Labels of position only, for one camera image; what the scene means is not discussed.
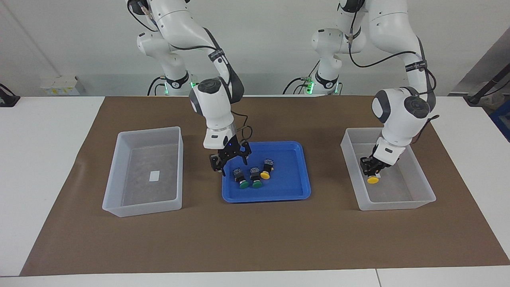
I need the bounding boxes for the blue crate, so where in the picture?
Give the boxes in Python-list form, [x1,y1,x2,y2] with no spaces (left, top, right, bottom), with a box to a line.
[489,100,510,142]

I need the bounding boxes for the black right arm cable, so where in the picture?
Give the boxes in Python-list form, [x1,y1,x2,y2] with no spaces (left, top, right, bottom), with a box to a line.
[127,0,254,144]

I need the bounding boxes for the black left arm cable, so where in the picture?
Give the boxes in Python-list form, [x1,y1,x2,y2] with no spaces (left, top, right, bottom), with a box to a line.
[347,12,440,146]

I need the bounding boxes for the brown table mat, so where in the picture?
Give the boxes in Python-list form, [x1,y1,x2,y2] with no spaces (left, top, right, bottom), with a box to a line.
[20,95,510,277]

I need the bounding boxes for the black pole stand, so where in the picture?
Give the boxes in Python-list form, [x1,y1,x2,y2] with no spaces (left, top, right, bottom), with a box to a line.
[466,66,510,105]

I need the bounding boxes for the blue plastic tray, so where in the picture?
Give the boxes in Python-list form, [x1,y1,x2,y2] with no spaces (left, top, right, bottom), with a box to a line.
[222,141,312,204]

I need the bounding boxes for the white power strip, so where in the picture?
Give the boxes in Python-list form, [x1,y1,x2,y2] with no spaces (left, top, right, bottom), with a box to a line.
[40,75,81,96]

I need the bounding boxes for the green push button switch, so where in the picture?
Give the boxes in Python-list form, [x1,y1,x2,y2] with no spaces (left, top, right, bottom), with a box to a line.
[232,167,250,189]
[249,166,263,189]

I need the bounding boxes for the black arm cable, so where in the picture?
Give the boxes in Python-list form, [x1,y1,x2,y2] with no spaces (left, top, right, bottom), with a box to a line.
[127,0,254,144]
[347,12,440,146]

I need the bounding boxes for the translucent white plastic box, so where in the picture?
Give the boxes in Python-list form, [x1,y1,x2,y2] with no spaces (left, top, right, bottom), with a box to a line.
[341,128,437,211]
[102,126,184,218]

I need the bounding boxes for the black base cable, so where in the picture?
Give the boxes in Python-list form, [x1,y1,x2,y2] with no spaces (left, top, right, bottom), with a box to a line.
[147,76,166,96]
[282,60,321,95]

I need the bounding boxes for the black flat stand foot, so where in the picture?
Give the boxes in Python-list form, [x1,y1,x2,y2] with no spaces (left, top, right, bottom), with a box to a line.
[0,83,20,107]

